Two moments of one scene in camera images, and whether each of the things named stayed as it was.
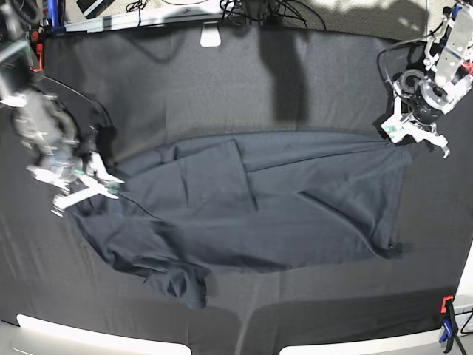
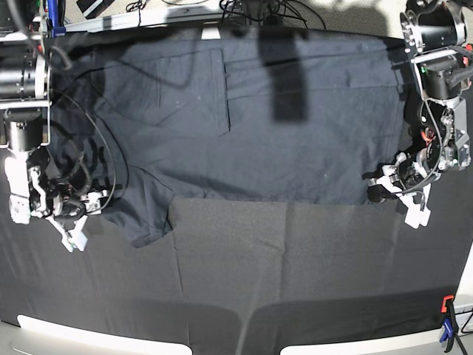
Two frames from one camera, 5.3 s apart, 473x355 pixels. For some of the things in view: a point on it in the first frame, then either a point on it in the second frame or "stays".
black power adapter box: [92, 8] stays
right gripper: [400, 127] to [410, 176]
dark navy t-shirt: [182, 212] to [227, 115]
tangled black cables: [270, 12] stays
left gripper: [83, 177] to [31, 194]
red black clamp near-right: [447, 302] stays
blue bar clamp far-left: [53, 18] stays
